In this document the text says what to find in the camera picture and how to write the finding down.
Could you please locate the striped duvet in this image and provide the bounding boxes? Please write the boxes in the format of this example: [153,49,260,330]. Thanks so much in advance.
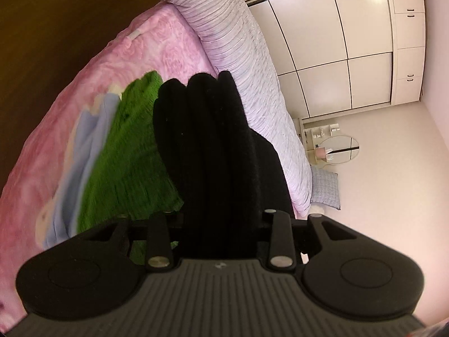
[146,0,313,219]

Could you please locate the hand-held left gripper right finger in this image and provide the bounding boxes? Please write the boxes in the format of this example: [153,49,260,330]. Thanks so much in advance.
[259,209,353,273]

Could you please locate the white wardrobe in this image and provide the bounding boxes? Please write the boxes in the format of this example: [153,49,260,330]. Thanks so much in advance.
[232,0,427,120]

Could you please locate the pink floral blanket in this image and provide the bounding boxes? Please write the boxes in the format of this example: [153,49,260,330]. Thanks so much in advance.
[0,1,219,324]

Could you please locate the light blue garment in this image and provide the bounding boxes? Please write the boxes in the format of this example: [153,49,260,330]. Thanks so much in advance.
[41,93,122,248]

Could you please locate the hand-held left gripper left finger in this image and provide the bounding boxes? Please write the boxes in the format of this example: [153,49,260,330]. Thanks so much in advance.
[83,211,184,273]

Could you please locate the checkered pillow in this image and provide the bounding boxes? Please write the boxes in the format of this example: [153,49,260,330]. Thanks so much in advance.
[309,167,342,211]

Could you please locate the black garment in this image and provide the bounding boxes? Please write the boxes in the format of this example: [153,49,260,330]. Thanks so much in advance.
[152,70,294,258]

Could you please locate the green garment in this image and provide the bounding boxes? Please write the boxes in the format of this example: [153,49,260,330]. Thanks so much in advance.
[76,70,185,266]

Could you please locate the white dresser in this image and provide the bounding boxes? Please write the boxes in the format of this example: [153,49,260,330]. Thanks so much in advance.
[296,117,341,170]

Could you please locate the oval mirror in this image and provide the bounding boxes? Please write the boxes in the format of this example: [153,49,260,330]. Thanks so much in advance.
[319,135,361,165]

